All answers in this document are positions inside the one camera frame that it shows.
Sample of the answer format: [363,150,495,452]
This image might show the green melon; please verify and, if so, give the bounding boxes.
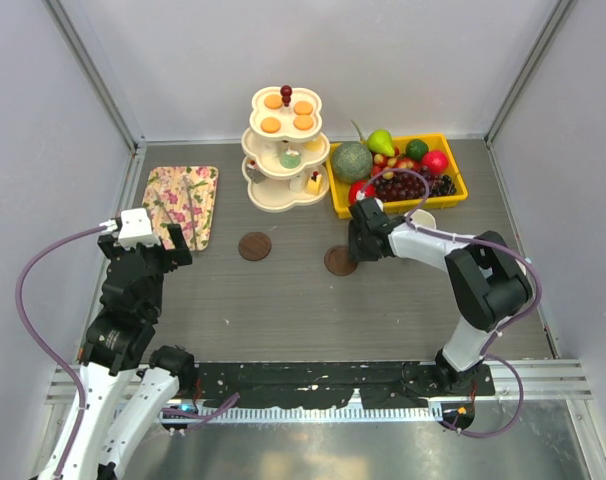
[331,142,373,184]

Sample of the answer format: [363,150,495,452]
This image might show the black mug white inside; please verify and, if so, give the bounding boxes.
[406,209,437,229]

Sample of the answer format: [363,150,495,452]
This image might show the metal tongs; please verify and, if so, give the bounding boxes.
[145,170,198,251]

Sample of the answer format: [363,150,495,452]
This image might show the black grape bunch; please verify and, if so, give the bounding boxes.
[430,175,457,197]

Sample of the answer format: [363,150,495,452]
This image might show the white cake slice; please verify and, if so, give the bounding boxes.
[289,177,307,193]

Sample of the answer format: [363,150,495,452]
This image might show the green lime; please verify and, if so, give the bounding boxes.
[405,139,429,162]

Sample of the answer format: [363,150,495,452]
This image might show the chocolate swirl roll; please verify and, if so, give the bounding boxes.
[247,167,265,184]

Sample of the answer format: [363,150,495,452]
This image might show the floral dessert tray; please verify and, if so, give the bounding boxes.
[142,166,219,252]

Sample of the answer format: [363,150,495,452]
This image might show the red tomato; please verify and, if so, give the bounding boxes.
[348,180,376,205]

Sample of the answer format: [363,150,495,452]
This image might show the yellow round dessert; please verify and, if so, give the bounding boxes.
[304,138,324,152]

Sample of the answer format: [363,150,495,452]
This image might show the white cable duct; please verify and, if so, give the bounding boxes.
[157,402,444,424]

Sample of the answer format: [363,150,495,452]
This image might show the orange macaron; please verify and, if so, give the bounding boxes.
[260,117,281,134]
[293,115,314,131]
[294,100,314,115]
[264,94,282,109]

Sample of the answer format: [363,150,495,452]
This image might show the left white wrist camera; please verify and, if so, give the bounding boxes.
[99,207,161,250]

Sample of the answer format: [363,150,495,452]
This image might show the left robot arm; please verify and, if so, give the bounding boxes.
[38,219,197,479]

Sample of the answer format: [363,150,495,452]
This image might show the yellow cake slice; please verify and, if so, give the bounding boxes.
[305,171,323,196]

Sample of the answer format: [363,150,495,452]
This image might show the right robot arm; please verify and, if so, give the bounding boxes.
[348,198,533,394]

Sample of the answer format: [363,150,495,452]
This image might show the pink red apple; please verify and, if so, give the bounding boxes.
[421,150,449,175]

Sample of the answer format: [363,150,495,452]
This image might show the green pear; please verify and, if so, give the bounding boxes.
[366,129,395,157]

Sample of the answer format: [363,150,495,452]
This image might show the wooden coaster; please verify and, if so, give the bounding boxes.
[238,232,272,261]
[324,245,358,276]

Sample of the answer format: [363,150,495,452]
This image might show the yellow plastic fruit bin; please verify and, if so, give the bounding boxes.
[326,133,468,219]

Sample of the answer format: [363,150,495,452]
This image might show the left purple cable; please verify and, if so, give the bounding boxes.
[15,222,242,480]

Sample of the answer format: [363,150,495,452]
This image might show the purple grape bunch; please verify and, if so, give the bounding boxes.
[374,167,439,202]

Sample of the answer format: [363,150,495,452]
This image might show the green round dessert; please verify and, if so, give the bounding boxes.
[279,149,301,170]

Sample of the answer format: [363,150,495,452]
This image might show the cream three-tier stand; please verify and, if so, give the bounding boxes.
[241,85,330,213]

